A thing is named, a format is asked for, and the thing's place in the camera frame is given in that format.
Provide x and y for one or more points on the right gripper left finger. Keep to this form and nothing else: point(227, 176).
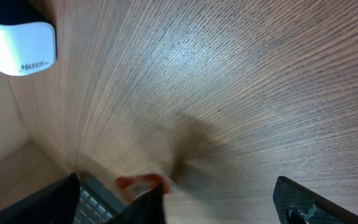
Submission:
point(55, 204)

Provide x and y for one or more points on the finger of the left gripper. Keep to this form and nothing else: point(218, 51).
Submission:
point(146, 209)

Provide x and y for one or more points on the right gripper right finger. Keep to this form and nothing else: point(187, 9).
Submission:
point(295, 204)

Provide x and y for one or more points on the red stick sachet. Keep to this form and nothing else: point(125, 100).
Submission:
point(132, 187)

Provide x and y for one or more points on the white barcode scanner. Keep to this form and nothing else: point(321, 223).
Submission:
point(27, 39)

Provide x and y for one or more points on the grey plastic mesh basket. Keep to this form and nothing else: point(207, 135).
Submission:
point(97, 204)

